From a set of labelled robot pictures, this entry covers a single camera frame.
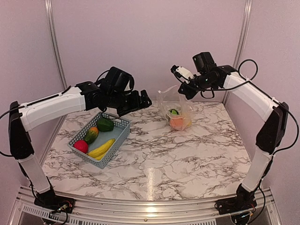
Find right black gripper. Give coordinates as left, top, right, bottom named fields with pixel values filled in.
left=178, top=73, right=217, bottom=99

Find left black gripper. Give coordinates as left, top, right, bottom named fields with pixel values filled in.
left=107, top=89, right=152, bottom=116

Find clear zip top bag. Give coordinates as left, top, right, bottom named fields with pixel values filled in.
left=157, top=85, right=195, bottom=131

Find green watermelon ball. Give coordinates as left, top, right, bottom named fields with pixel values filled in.
left=167, top=108, right=181, bottom=117

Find orange toy fruit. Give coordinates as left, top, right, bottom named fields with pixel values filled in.
left=169, top=117, right=184, bottom=130

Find grey perforated plastic basket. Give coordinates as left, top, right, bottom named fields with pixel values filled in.
left=67, top=112, right=131, bottom=169

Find yellow banana bunch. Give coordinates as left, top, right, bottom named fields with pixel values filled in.
left=88, top=139, right=115, bottom=160

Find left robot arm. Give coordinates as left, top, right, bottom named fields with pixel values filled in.
left=8, top=67, right=152, bottom=209

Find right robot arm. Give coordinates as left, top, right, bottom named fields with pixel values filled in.
left=171, top=52, right=289, bottom=210

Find green bell pepper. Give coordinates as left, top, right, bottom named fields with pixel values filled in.
left=97, top=118, right=114, bottom=132

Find green orange mango toy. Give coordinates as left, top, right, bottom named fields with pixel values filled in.
left=83, top=127, right=99, bottom=145

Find red apple toy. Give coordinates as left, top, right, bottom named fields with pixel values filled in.
left=73, top=140, right=89, bottom=154

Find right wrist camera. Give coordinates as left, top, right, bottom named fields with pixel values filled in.
left=171, top=65, right=195, bottom=84

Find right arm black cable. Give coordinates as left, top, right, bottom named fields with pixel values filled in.
left=200, top=59, right=300, bottom=155

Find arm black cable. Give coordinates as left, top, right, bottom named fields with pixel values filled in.
left=200, top=59, right=300, bottom=155
left=0, top=70, right=122, bottom=158

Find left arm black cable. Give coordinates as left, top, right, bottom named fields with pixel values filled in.
left=0, top=70, right=122, bottom=158

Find right aluminium frame post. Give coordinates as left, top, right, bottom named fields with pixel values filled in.
left=233, top=0, right=253, bottom=68

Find aluminium frame post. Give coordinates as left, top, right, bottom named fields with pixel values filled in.
left=45, top=0, right=68, bottom=89
left=233, top=0, right=253, bottom=68

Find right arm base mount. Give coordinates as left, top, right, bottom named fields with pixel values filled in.
left=214, top=184, right=258, bottom=215

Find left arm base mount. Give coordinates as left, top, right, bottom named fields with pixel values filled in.
left=34, top=189, right=75, bottom=214

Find left aluminium frame post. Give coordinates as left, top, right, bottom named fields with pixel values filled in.
left=45, top=0, right=68, bottom=89

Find front aluminium frame rail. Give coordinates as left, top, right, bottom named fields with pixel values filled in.
left=7, top=185, right=283, bottom=225

